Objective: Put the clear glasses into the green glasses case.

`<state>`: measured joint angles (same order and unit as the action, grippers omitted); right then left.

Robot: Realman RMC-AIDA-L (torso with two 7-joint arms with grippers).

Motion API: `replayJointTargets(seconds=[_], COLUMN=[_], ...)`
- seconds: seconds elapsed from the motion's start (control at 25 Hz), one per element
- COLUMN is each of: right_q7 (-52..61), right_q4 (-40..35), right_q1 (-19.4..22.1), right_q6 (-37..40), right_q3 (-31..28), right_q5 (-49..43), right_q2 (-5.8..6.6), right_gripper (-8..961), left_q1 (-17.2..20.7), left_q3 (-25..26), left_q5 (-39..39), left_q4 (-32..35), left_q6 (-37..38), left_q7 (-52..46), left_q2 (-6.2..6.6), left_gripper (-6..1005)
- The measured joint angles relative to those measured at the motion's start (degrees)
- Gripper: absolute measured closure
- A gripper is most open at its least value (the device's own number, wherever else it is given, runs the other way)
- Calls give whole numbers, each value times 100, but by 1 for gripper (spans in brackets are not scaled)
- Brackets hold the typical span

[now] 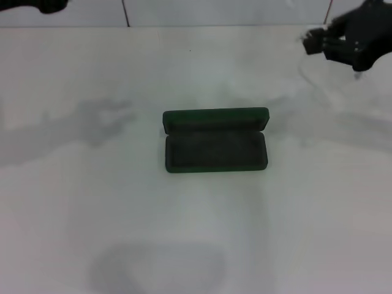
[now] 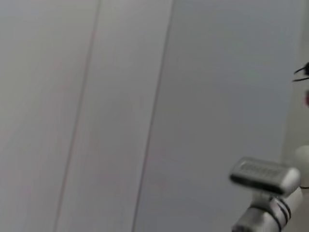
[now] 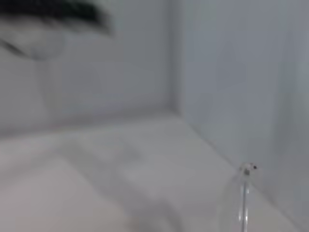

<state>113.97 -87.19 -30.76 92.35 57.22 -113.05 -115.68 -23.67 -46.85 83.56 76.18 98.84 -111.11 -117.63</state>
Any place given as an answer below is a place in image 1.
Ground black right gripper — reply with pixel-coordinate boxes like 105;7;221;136
301;0;392;72

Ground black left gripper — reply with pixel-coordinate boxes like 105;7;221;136
0;0;70;15

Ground green glasses case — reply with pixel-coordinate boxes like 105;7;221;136
162;107;270;174

